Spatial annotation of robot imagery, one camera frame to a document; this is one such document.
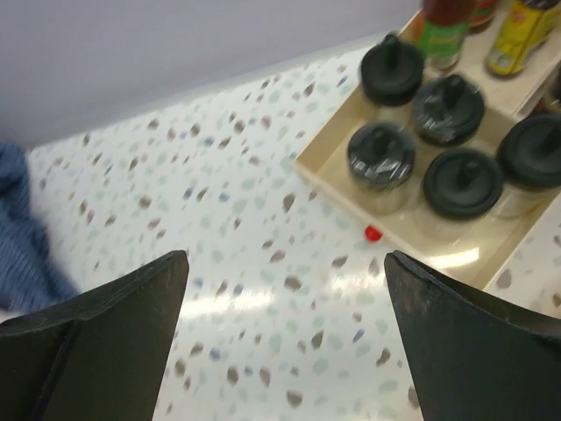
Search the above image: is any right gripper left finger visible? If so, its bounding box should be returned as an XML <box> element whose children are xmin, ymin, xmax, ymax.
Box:
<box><xmin>1</xmin><ymin>250</ymin><xmax>189</xmax><ymax>421</ymax></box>

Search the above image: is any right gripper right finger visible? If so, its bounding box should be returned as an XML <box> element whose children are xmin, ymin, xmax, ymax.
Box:
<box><xmin>384</xmin><ymin>251</ymin><xmax>560</xmax><ymax>421</ymax></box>

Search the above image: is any taped lid glass jar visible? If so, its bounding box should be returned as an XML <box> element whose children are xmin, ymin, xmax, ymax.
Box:
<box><xmin>346</xmin><ymin>121</ymin><xmax>416</xmax><ymax>214</ymax></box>

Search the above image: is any yellow cap sauce bottle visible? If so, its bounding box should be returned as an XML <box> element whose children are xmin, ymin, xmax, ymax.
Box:
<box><xmin>415</xmin><ymin>0</ymin><xmax>476</xmax><ymax>72</ymax></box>

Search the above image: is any blue checkered shirt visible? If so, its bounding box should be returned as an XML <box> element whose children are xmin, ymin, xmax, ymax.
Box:
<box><xmin>1</xmin><ymin>142</ymin><xmax>78</xmax><ymax>314</ymax></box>

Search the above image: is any small red ball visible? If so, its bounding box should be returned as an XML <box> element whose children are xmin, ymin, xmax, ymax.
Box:
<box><xmin>364</xmin><ymin>225</ymin><xmax>383</xmax><ymax>242</ymax></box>

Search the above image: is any beige divided wooden tray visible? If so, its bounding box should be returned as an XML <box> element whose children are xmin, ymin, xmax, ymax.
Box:
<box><xmin>295</xmin><ymin>1</ymin><xmax>560</xmax><ymax>289</ymax></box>

